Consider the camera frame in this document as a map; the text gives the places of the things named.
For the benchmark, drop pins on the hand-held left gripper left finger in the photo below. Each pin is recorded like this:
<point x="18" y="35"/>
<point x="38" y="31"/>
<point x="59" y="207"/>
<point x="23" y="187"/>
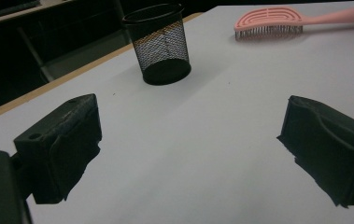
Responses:
<point x="59" y="149"/>

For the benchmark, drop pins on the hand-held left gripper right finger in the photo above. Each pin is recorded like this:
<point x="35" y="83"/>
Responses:
<point x="333" y="149"/>

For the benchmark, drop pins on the black mesh pen cup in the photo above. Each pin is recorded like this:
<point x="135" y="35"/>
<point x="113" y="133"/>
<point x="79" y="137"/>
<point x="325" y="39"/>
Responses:
<point x="165" y="72"/>

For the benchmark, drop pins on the pink hairbrush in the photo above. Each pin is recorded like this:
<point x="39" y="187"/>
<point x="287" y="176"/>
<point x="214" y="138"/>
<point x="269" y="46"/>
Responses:
<point x="268" y="17"/>

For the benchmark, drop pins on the white metal-frame table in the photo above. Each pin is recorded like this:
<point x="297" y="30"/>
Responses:
<point x="31" y="46"/>

